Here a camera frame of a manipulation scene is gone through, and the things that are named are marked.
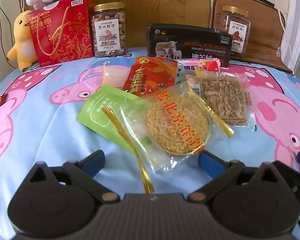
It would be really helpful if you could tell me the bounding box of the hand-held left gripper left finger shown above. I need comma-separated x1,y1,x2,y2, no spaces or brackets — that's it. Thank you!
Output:
22,150,116,204

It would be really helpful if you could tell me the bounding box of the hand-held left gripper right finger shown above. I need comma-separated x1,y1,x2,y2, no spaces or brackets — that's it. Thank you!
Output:
190,150,288,204

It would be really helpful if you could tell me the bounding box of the clear bag with round cake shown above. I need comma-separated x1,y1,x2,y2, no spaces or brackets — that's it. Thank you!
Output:
101,84,234,194

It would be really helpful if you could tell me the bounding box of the green snack packet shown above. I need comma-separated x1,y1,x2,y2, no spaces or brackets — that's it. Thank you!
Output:
76,85,153,148

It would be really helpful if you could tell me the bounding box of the clear seed brittle packet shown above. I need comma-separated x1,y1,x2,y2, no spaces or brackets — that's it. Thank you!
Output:
185,70,249,127

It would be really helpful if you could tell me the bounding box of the white jelly packet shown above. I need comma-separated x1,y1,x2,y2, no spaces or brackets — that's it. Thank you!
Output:
101,61,136,88

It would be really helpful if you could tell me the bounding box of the pink strawberry snack packet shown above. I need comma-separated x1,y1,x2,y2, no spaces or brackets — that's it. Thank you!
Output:
176,58,221,77

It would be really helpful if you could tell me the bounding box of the red snack packet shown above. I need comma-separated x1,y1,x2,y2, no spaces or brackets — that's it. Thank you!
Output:
122,56,179,98

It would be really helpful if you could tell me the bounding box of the black box with sheep print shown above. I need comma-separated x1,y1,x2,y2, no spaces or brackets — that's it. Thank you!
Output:
146,24,232,68

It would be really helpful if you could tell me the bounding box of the pig print blanket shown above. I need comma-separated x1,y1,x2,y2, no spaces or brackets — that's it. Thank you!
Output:
0,46,300,240

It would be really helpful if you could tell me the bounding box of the brown seat cushion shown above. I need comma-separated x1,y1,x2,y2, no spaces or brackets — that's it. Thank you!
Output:
209,0,293,73

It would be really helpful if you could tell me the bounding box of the cashew jar with gold lid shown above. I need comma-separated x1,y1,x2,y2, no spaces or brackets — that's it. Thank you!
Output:
91,2,128,58

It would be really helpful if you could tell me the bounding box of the red gift box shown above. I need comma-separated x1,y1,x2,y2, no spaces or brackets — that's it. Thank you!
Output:
27,0,97,67

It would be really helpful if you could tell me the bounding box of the pecan jar with gold lid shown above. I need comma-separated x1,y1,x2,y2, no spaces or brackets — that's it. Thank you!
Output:
221,5,251,57

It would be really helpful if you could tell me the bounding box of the yellow chick plush toy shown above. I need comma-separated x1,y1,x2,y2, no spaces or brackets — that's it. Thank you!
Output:
7,10,39,72

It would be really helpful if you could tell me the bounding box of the wooden board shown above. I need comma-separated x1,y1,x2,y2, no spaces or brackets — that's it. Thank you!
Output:
17,0,212,50

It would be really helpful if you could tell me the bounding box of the white window frame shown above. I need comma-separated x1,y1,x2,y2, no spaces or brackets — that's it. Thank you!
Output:
280,0,300,77

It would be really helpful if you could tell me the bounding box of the white cable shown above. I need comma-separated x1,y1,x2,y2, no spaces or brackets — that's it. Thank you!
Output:
264,0,296,73

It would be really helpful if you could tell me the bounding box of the thin black cable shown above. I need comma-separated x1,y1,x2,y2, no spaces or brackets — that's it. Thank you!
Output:
0,0,10,55

